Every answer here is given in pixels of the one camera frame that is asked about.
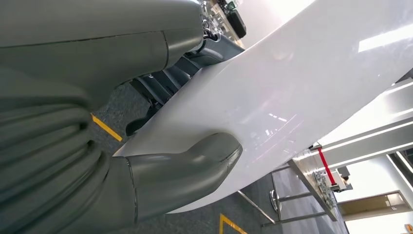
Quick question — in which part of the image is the steel workbench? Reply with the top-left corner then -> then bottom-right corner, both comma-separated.
237,158 -> 339,227

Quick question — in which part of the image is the chrome stanchion base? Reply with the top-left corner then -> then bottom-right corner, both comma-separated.
269,190 -> 282,213

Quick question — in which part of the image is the white box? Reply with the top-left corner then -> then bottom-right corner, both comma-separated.
330,170 -> 353,193

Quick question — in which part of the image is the red strap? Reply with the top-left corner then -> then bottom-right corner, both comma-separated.
317,147 -> 338,187

